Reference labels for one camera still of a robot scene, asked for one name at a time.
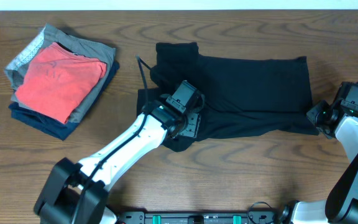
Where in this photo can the grey folded garment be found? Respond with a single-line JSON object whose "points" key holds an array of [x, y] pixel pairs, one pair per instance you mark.
{"points": [[16, 69]]}

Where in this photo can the navy folded garment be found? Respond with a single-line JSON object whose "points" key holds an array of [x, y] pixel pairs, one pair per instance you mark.
{"points": [[51, 126]]}

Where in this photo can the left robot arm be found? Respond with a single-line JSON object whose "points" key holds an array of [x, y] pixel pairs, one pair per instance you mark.
{"points": [[78, 192]]}

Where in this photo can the black polo shirt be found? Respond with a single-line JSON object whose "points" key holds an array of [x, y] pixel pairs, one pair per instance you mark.
{"points": [[242, 98]]}

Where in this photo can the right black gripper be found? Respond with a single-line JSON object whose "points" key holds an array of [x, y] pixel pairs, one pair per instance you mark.
{"points": [[312, 114]]}

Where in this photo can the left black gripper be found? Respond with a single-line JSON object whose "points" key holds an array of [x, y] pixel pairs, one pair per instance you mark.
{"points": [[195, 121]]}

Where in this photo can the red folded shirt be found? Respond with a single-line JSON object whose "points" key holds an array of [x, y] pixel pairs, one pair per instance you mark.
{"points": [[57, 81]]}

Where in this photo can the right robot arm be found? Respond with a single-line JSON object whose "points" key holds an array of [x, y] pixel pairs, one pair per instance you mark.
{"points": [[341, 206]]}

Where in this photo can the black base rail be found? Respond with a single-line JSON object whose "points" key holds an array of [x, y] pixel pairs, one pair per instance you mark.
{"points": [[259, 216]]}

